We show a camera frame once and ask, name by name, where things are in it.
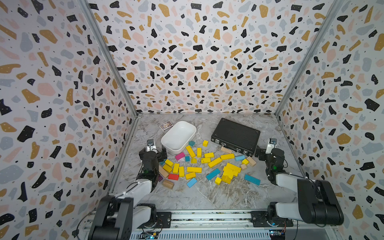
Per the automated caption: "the long yellow block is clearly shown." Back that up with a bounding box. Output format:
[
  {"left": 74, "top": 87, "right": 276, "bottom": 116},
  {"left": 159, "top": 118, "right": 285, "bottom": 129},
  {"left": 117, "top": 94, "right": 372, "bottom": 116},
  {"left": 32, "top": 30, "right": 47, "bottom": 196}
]
[{"left": 186, "top": 146, "right": 196, "bottom": 158}]

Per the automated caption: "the small yellow cube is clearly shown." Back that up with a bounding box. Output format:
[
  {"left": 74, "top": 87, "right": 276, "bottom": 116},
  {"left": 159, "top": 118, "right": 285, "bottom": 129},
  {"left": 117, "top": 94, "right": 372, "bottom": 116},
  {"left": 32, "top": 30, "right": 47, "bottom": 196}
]
[{"left": 215, "top": 177, "right": 222, "bottom": 186}]

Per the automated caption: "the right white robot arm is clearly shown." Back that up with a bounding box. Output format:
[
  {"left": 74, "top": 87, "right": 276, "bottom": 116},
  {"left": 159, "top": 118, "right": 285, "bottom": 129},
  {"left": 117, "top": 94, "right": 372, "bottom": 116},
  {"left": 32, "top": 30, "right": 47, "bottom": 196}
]
[{"left": 256, "top": 148, "right": 344, "bottom": 227}]

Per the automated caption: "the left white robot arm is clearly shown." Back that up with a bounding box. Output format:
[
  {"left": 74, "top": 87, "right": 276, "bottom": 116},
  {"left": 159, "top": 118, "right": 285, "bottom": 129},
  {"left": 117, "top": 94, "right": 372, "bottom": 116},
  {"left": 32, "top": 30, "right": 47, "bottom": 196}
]
[{"left": 88, "top": 147, "right": 164, "bottom": 240}]

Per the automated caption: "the natural wood block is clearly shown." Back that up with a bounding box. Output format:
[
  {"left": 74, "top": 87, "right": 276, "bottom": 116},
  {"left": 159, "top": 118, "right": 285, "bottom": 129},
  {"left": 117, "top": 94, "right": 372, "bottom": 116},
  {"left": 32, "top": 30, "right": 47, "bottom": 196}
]
[{"left": 162, "top": 180, "right": 175, "bottom": 190}]

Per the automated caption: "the red block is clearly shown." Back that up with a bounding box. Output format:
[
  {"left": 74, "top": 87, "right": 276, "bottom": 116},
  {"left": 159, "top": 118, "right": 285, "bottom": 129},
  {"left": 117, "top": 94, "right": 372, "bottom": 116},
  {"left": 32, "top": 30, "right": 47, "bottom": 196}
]
[{"left": 168, "top": 174, "right": 180, "bottom": 181}]

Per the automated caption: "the white plastic bin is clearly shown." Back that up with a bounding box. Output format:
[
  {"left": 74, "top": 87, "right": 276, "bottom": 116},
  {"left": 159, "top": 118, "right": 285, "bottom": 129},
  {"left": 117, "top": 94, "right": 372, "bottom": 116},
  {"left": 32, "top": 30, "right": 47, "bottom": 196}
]
[{"left": 161, "top": 121, "right": 197, "bottom": 155}]

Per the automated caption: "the magenta block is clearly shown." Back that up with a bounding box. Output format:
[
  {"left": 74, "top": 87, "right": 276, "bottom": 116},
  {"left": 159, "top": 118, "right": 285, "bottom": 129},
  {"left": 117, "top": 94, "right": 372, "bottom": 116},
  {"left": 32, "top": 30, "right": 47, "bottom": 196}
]
[{"left": 175, "top": 152, "right": 185, "bottom": 161}]

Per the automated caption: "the long teal block right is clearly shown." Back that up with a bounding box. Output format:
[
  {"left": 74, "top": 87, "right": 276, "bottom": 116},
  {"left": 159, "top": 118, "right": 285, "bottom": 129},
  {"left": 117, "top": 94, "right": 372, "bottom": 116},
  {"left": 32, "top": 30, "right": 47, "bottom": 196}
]
[{"left": 244, "top": 175, "right": 261, "bottom": 186}]

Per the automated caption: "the long teal block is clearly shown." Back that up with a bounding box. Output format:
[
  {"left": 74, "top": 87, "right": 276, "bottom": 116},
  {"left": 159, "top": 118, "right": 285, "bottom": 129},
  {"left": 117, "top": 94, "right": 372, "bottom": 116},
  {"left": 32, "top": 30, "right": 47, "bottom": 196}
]
[
  {"left": 206, "top": 169, "right": 221, "bottom": 181},
  {"left": 244, "top": 175, "right": 261, "bottom": 186}
]

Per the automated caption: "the yellow upright block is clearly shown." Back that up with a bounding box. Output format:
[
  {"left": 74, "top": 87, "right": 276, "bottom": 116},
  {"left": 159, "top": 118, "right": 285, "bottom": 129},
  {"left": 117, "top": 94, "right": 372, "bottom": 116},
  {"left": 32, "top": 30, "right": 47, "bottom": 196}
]
[{"left": 179, "top": 167, "right": 185, "bottom": 178}]

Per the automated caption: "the small playing card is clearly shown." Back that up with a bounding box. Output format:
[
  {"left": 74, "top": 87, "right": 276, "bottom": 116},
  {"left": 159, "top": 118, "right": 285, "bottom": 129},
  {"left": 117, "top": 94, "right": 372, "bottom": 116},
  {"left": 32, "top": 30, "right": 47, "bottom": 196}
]
[{"left": 159, "top": 121, "right": 173, "bottom": 132}]

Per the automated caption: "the black hard case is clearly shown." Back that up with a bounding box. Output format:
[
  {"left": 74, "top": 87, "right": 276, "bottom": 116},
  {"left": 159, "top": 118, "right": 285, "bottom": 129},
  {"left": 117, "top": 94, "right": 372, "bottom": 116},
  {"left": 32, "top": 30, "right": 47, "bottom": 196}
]
[{"left": 211, "top": 118, "right": 261, "bottom": 157}]

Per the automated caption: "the yellow flat block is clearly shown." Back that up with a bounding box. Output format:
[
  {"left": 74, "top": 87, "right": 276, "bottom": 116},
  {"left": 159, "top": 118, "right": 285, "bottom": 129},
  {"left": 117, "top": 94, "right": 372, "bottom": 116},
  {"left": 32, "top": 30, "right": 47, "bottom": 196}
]
[{"left": 187, "top": 167, "right": 202, "bottom": 173}]

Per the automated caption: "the yellow block pile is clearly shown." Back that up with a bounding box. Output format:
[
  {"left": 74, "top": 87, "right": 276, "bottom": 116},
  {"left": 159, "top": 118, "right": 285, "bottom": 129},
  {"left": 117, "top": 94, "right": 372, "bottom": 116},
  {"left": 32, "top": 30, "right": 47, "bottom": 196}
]
[{"left": 222, "top": 163, "right": 242, "bottom": 184}]

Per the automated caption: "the light blue block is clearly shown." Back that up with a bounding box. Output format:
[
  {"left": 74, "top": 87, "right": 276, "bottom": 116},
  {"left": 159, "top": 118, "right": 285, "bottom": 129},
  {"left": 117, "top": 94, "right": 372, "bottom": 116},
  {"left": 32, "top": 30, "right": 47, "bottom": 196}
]
[{"left": 187, "top": 178, "right": 197, "bottom": 188}]

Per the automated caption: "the long yellow block diagonal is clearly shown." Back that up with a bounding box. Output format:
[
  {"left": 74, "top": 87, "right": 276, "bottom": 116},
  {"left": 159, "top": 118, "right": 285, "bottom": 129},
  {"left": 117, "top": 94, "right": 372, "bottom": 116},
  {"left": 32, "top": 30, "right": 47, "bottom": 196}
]
[{"left": 208, "top": 158, "right": 222, "bottom": 168}]

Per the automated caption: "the long teal block centre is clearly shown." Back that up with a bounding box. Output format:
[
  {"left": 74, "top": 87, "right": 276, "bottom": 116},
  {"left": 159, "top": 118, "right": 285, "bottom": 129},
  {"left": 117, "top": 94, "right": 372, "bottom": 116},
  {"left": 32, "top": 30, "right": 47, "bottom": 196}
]
[{"left": 206, "top": 169, "right": 221, "bottom": 181}]

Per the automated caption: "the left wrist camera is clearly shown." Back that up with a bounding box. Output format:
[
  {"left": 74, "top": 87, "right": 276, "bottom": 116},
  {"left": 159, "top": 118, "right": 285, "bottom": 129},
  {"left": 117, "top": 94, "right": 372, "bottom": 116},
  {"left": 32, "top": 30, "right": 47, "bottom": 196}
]
[{"left": 146, "top": 139, "right": 157, "bottom": 152}]

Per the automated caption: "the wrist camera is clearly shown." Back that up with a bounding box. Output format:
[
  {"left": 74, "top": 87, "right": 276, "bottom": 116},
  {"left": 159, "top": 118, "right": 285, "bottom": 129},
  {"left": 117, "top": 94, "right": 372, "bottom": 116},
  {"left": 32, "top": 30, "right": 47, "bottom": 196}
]
[
  {"left": 266, "top": 138, "right": 277, "bottom": 154},
  {"left": 146, "top": 139, "right": 157, "bottom": 152}
]

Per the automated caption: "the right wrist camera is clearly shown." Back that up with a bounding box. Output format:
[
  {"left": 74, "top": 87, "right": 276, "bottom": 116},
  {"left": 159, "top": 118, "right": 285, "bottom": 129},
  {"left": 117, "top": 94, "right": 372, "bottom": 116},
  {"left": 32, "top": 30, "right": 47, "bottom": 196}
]
[{"left": 266, "top": 138, "right": 277, "bottom": 154}]

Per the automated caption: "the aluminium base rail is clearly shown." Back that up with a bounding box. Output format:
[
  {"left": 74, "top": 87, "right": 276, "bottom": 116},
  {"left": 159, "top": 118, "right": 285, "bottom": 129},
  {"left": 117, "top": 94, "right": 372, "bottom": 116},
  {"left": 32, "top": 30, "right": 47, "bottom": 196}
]
[{"left": 129, "top": 210, "right": 342, "bottom": 240}]

